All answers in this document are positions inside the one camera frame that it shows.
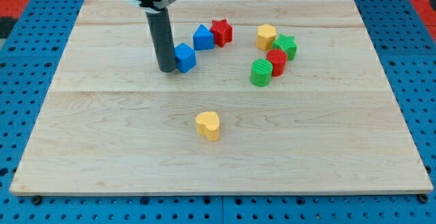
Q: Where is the yellow heart block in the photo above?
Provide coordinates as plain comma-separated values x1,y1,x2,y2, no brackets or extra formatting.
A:
195,111,220,142

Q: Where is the blue triangular prism block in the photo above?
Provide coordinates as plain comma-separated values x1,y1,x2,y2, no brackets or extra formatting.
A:
193,25,214,50

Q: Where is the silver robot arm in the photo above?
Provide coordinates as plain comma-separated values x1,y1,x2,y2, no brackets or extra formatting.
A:
128,0,177,73

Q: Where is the light wooden board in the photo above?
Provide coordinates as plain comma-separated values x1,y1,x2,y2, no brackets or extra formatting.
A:
10,0,433,196

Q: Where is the yellow hexagon block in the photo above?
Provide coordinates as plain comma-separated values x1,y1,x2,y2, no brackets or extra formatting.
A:
255,24,277,51

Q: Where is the red star block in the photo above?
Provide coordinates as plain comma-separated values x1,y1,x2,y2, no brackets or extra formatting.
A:
210,19,233,47

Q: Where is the blue cube block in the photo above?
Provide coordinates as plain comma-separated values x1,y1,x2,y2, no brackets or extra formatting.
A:
174,43,196,73

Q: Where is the red cylinder block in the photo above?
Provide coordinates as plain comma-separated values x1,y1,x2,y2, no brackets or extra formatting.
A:
266,49,287,77

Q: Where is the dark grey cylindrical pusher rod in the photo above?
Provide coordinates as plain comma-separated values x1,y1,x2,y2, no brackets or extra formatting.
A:
146,8,176,73

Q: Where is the green star block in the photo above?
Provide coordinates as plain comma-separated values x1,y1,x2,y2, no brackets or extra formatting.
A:
272,34,298,61

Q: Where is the green cylinder block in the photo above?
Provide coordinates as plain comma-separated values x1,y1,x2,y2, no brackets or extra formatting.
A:
250,59,273,87

